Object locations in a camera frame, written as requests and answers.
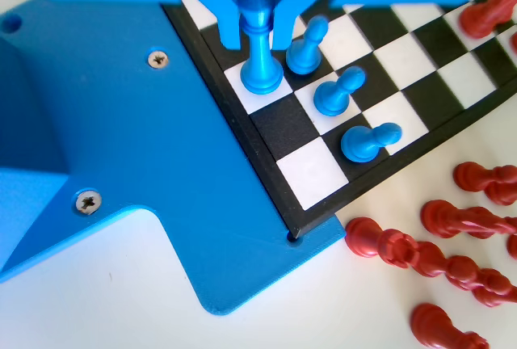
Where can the black white chessboard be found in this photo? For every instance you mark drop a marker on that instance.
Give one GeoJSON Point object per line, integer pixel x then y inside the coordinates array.
{"type": "Point", "coordinates": [404, 62]}

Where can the silver phillips screw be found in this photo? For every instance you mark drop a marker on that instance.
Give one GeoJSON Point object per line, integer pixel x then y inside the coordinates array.
{"type": "Point", "coordinates": [88, 203]}
{"type": "Point", "coordinates": [157, 59]}

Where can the blue king chess piece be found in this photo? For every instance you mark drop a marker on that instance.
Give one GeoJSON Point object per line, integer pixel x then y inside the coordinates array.
{"type": "Point", "coordinates": [258, 58]}

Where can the red knight chess piece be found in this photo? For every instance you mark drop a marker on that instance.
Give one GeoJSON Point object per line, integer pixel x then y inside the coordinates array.
{"type": "Point", "coordinates": [444, 215]}

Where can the blue arm base plate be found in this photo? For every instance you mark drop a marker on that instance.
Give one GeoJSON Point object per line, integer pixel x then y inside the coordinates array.
{"type": "Point", "coordinates": [141, 143]}

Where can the red rook chess piece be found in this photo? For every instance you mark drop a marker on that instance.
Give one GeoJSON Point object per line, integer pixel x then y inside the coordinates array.
{"type": "Point", "coordinates": [436, 325]}
{"type": "Point", "coordinates": [363, 236]}

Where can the blue pawn chess piece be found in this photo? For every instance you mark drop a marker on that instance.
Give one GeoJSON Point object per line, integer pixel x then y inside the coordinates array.
{"type": "Point", "coordinates": [363, 143]}
{"type": "Point", "coordinates": [305, 52]}
{"type": "Point", "coordinates": [335, 92]}

